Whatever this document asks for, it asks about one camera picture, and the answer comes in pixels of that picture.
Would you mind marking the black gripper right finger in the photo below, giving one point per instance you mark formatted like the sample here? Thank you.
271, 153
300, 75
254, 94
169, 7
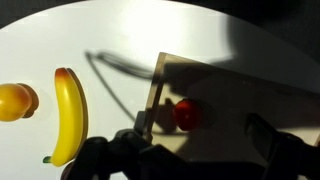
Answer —
283, 150

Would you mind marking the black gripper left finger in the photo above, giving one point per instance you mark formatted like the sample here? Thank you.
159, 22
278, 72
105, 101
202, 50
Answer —
126, 156

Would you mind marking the red toy strawberry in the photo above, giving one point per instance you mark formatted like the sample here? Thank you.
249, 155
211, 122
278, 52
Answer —
186, 114

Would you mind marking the dark red toy plum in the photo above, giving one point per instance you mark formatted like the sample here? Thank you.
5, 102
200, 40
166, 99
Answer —
67, 170

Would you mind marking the light wooden tray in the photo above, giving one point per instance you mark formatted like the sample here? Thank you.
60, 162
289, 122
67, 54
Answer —
240, 100

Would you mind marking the yellow toy banana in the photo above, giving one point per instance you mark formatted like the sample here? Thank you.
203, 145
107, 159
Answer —
68, 116

